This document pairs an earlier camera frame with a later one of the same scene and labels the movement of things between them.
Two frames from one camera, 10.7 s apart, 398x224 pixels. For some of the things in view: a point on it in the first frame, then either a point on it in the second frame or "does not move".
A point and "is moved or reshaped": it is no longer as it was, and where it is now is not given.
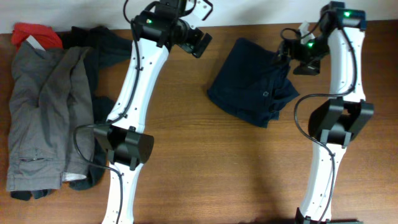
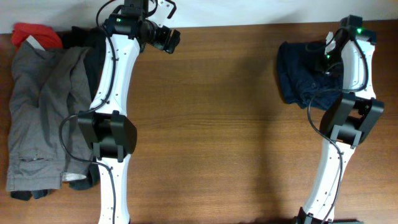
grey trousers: x=51 y=117 does not move
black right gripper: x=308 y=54 to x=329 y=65
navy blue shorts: x=252 y=83 is moved or reshaped
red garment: x=45 y=35 does not move
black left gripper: x=191 y=45 to x=161 y=42
